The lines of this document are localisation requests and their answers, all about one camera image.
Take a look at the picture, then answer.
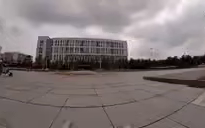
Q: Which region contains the large white multi-storey building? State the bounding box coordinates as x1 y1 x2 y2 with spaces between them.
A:
35 35 129 70

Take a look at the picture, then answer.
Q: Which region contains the row of dark trees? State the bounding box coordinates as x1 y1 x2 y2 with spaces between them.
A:
33 51 205 71

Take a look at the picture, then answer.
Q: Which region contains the low grey building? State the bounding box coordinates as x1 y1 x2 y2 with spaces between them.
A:
0 51 34 67

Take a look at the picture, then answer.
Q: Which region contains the raised kerbed planting bed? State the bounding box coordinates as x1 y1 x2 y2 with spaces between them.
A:
143 71 205 89

